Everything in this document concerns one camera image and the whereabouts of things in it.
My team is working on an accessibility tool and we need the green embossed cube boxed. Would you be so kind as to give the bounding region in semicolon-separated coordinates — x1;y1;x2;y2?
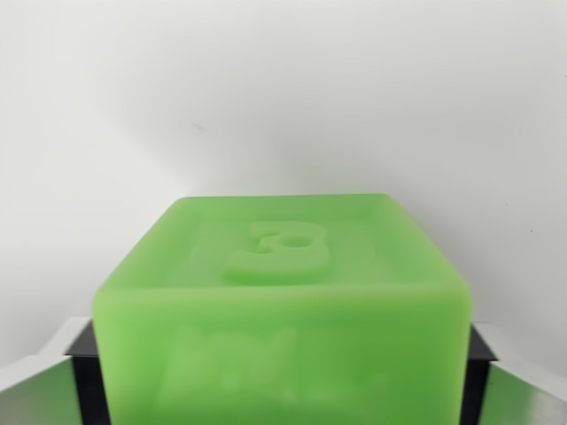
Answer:
90;192;474;425

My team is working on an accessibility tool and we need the gripper right finger with black rubber pad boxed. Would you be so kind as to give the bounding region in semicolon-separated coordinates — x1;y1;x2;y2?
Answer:
458;323;567;425

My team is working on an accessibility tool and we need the gripper left finger with black rubber pad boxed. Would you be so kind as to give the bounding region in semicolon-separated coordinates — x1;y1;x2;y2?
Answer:
0;317;111;425

